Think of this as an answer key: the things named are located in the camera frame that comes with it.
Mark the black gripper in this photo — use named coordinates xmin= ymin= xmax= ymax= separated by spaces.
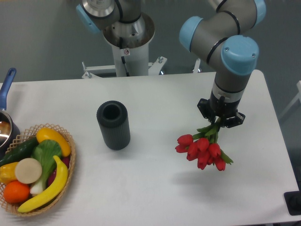
xmin=197 ymin=92 xmax=246 ymax=128

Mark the red tulip bouquet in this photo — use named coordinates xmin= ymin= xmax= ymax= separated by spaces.
xmin=175 ymin=118 xmax=233 ymax=171

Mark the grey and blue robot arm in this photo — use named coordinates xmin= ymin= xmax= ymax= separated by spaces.
xmin=76 ymin=0 xmax=266 ymax=128

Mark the dark grey ribbed vase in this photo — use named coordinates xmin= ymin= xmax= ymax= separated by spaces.
xmin=96 ymin=100 xmax=130 ymax=150

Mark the black device at table edge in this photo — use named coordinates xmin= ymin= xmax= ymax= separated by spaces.
xmin=284 ymin=191 xmax=301 ymax=216

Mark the purple red vegetable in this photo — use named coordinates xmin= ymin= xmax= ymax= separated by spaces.
xmin=47 ymin=156 xmax=70 ymax=187

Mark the yellow banana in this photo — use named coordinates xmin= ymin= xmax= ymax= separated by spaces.
xmin=17 ymin=155 xmax=68 ymax=213

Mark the green bok choy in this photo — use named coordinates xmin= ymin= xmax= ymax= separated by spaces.
xmin=30 ymin=139 xmax=62 ymax=196

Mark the woven wicker basket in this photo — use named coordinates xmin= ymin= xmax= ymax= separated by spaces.
xmin=0 ymin=123 xmax=76 ymax=217

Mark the beige round disc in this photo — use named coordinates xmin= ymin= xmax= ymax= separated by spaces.
xmin=15 ymin=158 xmax=42 ymax=184

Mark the dark green cucumber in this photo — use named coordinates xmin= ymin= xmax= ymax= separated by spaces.
xmin=0 ymin=137 xmax=39 ymax=166

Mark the orange fruit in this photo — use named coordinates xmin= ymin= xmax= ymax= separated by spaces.
xmin=3 ymin=181 xmax=30 ymax=203

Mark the yellow bell pepper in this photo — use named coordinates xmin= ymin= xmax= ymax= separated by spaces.
xmin=0 ymin=162 xmax=18 ymax=184

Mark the white frame at right edge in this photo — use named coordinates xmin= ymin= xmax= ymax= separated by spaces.
xmin=278 ymin=81 xmax=301 ymax=123

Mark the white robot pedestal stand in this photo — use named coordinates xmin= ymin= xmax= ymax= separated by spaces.
xmin=82 ymin=13 xmax=167 ymax=79

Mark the blue handled saucepan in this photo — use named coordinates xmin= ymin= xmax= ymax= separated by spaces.
xmin=0 ymin=68 xmax=20 ymax=158

